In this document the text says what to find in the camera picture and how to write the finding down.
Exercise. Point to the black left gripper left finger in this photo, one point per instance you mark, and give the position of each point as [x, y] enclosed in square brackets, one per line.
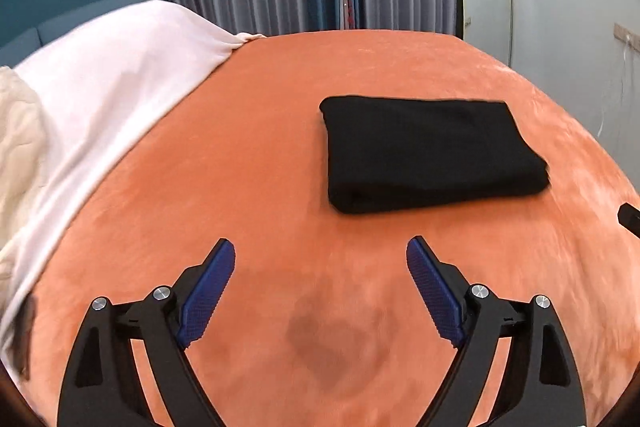
[101, 384]

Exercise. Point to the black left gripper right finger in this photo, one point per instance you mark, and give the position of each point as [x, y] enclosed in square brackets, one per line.
[539, 384]

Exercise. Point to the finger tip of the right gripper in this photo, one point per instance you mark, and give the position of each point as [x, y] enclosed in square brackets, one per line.
[629, 217]

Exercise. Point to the black pants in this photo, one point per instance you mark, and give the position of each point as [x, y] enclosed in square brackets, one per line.
[387, 154]

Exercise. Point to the dark smartphone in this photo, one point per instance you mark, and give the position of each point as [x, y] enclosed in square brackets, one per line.
[22, 339]

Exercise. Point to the orange plush bed blanket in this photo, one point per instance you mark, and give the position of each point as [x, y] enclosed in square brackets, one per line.
[320, 156]

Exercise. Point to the cream quilted comforter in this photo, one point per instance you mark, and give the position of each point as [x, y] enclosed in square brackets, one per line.
[23, 148]

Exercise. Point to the white bed sheet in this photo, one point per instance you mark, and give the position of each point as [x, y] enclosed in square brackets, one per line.
[102, 86]

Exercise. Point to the blue upholstered headboard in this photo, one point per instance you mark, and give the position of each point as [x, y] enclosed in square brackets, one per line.
[35, 38]

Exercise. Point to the wall power outlet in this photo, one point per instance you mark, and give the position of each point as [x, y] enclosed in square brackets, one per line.
[627, 37]

